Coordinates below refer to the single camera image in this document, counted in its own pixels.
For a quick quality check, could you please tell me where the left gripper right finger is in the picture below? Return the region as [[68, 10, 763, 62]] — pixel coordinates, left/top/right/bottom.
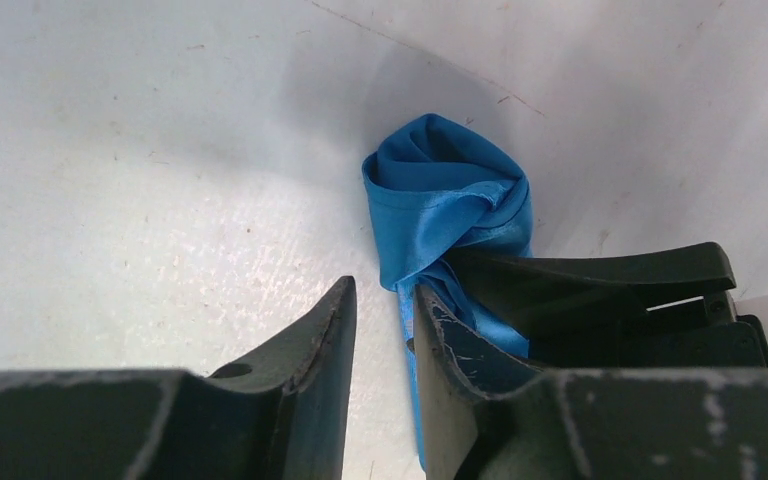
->
[[414, 286, 768, 479]]

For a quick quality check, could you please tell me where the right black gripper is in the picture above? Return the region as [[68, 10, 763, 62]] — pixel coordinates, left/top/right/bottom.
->
[[446, 242, 768, 368]]

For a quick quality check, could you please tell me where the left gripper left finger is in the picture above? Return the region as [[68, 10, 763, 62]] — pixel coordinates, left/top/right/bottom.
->
[[0, 276, 357, 479]]

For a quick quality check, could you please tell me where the blue cloth napkin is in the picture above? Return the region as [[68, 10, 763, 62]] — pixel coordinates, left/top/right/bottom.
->
[[361, 113, 534, 473]]

